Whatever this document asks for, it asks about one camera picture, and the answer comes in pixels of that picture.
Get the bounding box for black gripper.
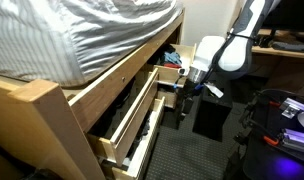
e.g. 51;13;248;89
177;81;201;121

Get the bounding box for wooden drawer with colourful clothes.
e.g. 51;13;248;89
151;43;198;91

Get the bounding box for wooden drawer with grey clothes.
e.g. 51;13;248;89
86;67;160;168

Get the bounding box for dark clothes in white-lipped drawer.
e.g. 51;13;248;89
126;111;154;163

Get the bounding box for wooden drawer with white lip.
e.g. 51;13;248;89
99;96;166;180

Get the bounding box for black computer tower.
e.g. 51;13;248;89
191;71;234;143

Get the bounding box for red cloth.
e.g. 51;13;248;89
163;62;184;70

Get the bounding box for blue cloth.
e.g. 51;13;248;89
163;51;183;66

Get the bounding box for black clothes pile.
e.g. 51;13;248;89
154;44;177;66

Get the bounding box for dark grey clothes heap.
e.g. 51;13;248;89
91;78;141;139

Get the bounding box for black robot cart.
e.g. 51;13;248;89
223;88;304;180

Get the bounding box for black desk items cluster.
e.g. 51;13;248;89
253;34;272;49

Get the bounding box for silver aluminium extrusion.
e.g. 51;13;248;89
279;127;304;156
278;97;304;120

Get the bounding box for wooden desk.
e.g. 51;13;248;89
250;28;304;96

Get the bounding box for black keyboard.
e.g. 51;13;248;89
271;40;304;54

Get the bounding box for grey sheeted mattress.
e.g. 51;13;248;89
0;0;184;89

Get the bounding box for black monitor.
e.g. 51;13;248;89
261;0;304;33

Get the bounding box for white wrist mount plate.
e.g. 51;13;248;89
203;82;225;99

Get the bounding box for black cable loop on cart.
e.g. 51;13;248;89
241;87;295;133

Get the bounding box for wooden bed frame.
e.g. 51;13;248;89
0;8;186;180

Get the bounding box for orange handled clamp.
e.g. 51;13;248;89
261;134;280;148
268;99;282;109

